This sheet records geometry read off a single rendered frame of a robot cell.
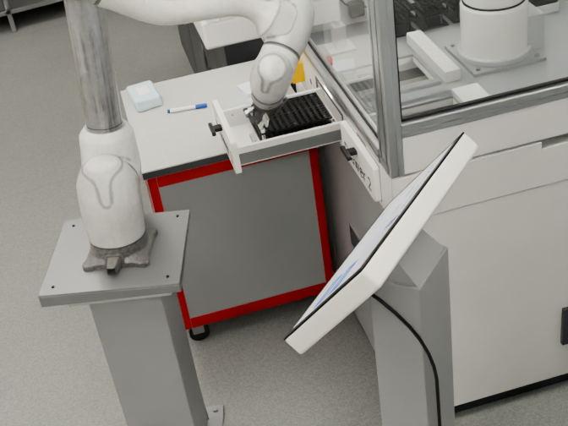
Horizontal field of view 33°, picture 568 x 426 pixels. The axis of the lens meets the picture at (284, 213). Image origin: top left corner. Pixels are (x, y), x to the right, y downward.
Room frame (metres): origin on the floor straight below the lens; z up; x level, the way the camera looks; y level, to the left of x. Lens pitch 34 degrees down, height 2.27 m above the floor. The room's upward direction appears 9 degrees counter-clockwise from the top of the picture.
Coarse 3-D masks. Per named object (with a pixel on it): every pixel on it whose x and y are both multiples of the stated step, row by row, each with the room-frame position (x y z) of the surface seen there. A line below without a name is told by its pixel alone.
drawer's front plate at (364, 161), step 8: (344, 120) 2.41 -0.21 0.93; (344, 128) 2.37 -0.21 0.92; (344, 136) 2.38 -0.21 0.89; (352, 136) 2.31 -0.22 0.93; (344, 144) 2.39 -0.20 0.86; (352, 144) 2.30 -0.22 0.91; (360, 144) 2.26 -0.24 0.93; (360, 152) 2.23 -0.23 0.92; (368, 152) 2.21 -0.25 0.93; (352, 160) 2.32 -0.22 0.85; (360, 160) 2.24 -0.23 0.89; (368, 160) 2.17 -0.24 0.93; (368, 168) 2.17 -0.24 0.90; (376, 168) 2.13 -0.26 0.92; (360, 176) 2.25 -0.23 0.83; (368, 176) 2.18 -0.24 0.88; (376, 176) 2.13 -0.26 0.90; (368, 184) 2.18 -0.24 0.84; (376, 184) 2.13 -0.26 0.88; (376, 192) 2.13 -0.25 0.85; (376, 200) 2.13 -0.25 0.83
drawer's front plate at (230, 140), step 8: (216, 104) 2.63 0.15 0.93; (216, 112) 2.59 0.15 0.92; (216, 120) 2.63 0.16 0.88; (224, 120) 2.52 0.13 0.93; (224, 128) 2.47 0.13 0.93; (224, 136) 2.51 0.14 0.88; (232, 136) 2.42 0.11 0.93; (232, 144) 2.39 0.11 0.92; (232, 152) 2.38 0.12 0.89; (232, 160) 2.41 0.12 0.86; (240, 168) 2.39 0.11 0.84
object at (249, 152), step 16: (288, 96) 2.68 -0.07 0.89; (320, 96) 2.70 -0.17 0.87; (224, 112) 2.64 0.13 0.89; (240, 112) 2.65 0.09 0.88; (336, 112) 2.57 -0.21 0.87; (240, 128) 2.63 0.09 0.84; (320, 128) 2.45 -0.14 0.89; (336, 128) 2.46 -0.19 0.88; (240, 144) 2.53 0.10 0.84; (256, 144) 2.42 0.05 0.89; (272, 144) 2.42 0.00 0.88; (288, 144) 2.43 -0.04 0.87; (304, 144) 2.44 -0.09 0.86; (320, 144) 2.45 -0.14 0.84; (240, 160) 2.40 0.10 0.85; (256, 160) 2.41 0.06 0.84
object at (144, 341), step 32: (96, 320) 2.05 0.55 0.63; (128, 320) 2.04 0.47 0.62; (160, 320) 2.04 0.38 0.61; (128, 352) 2.04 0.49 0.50; (160, 352) 2.04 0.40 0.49; (128, 384) 2.04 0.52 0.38; (160, 384) 2.04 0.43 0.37; (192, 384) 2.14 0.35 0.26; (128, 416) 2.05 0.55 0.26; (160, 416) 2.04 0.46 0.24; (192, 416) 2.04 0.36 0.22
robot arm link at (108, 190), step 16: (96, 160) 2.17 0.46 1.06; (112, 160) 2.16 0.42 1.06; (80, 176) 2.13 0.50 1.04; (96, 176) 2.11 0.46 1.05; (112, 176) 2.11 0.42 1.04; (128, 176) 2.13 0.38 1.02; (80, 192) 2.11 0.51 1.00; (96, 192) 2.09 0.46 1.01; (112, 192) 2.09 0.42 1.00; (128, 192) 2.11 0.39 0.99; (80, 208) 2.12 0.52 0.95; (96, 208) 2.08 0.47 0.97; (112, 208) 2.07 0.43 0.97; (128, 208) 2.09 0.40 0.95; (96, 224) 2.07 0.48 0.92; (112, 224) 2.07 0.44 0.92; (128, 224) 2.08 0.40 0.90; (144, 224) 2.14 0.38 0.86; (96, 240) 2.08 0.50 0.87; (112, 240) 2.07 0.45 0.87; (128, 240) 2.08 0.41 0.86
